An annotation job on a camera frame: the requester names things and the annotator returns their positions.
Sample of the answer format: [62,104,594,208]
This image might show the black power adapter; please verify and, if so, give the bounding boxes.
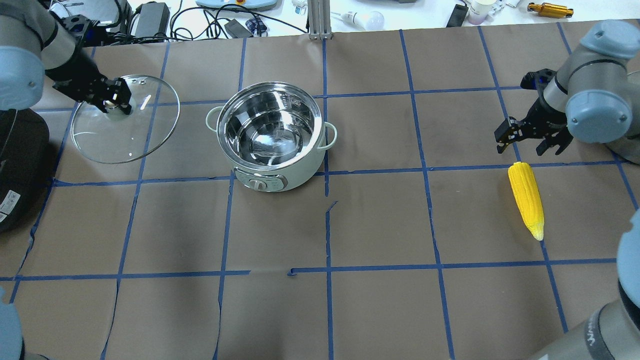
[133,1,170,40]

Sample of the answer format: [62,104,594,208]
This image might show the black cables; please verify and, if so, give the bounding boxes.
[170,0,308,41]

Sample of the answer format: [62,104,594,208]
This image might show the pale green electric pot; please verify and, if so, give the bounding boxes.
[205,81,339,193]

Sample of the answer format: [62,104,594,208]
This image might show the aluminium profile post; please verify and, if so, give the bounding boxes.
[307,0,333,41]

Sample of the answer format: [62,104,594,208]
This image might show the black small box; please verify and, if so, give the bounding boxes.
[445,4,469,28]

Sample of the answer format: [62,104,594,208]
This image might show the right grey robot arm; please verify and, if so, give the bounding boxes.
[494,19,640,164]

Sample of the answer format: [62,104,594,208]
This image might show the black appliance at left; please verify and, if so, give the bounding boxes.
[0,109,50,233]

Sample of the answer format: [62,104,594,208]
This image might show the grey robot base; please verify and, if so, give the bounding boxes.
[0,299,50,360]
[529,210,640,360]

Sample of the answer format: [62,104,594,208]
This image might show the glass pot lid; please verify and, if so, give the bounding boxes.
[70,74,181,164]

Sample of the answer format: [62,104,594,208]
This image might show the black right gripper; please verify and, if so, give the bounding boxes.
[494,70,574,157]

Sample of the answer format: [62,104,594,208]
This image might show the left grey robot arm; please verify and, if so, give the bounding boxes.
[1,0,501,158]

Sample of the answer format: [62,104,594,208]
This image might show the yellow toy corn cob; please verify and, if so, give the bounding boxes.
[507,161,546,242]

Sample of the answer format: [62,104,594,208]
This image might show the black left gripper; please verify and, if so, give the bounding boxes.
[52,74,133,116]

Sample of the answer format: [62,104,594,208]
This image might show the white cup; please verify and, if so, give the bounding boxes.
[466,0,497,26]

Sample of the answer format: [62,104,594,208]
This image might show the white light bulb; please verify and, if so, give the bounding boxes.
[330,11,386,31]

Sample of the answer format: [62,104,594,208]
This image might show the gold metal cylinder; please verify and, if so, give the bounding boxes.
[526,2,574,19]

